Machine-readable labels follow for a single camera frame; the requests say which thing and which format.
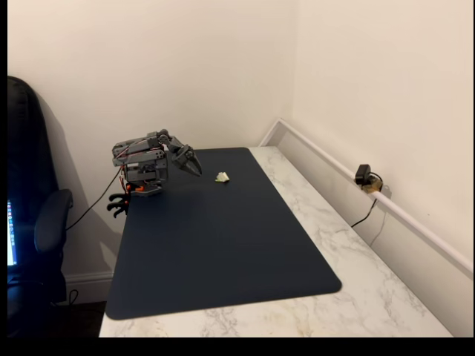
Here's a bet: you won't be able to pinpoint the dark navy desk mat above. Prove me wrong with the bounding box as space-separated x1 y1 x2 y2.
105 147 343 321

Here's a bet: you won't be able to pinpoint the black orange table clamp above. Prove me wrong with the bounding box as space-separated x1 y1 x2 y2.
107 185 131 205
106 202 131 220

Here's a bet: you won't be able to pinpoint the black office chair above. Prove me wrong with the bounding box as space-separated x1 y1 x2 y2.
7 76 74 338

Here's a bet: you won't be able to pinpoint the white baseboard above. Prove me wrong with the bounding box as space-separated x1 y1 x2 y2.
64 271 114 304

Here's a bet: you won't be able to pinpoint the black webcam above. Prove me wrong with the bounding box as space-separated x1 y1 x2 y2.
354 163 373 185

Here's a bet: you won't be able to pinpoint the laptop with lit screen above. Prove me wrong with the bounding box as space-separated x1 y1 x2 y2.
7 200 19 268

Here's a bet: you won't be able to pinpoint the white ledge trim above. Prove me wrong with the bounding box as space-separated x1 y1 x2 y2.
258 117 475 276

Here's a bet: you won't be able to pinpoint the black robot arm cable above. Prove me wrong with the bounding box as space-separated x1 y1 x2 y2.
65 167 124 231

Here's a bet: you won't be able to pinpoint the black webcam cable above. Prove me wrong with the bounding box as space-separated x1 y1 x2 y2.
350 171 384 228

